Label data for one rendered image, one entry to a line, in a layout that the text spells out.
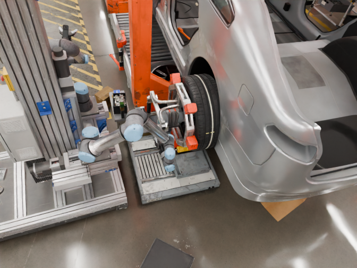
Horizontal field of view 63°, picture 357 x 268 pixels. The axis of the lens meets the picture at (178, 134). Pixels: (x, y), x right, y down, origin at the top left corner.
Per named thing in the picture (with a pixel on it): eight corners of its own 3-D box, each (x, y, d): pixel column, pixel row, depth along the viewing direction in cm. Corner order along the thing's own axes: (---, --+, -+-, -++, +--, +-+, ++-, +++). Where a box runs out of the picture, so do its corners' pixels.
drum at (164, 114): (185, 125, 255) (186, 114, 244) (161, 129, 249) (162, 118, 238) (180, 114, 263) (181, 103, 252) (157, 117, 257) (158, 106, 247)
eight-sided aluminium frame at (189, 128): (188, 157, 258) (197, 115, 216) (181, 158, 256) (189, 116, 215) (172, 114, 290) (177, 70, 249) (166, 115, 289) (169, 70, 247)
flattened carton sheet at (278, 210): (311, 195, 312) (313, 194, 309) (277, 222, 288) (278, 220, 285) (290, 175, 326) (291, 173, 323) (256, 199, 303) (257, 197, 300)
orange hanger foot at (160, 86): (196, 99, 316) (201, 74, 290) (149, 106, 303) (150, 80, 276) (191, 89, 326) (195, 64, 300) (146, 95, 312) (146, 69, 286)
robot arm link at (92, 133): (101, 135, 221) (99, 124, 211) (99, 150, 213) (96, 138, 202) (85, 135, 220) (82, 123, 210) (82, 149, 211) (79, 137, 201)
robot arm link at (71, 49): (76, 37, 203) (88, 53, 251) (60, 36, 201) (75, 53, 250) (77, 54, 203) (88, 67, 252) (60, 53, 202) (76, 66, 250)
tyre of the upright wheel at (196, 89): (212, 158, 274) (234, 123, 217) (188, 162, 268) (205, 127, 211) (192, 101, 303) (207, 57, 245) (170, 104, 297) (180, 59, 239)
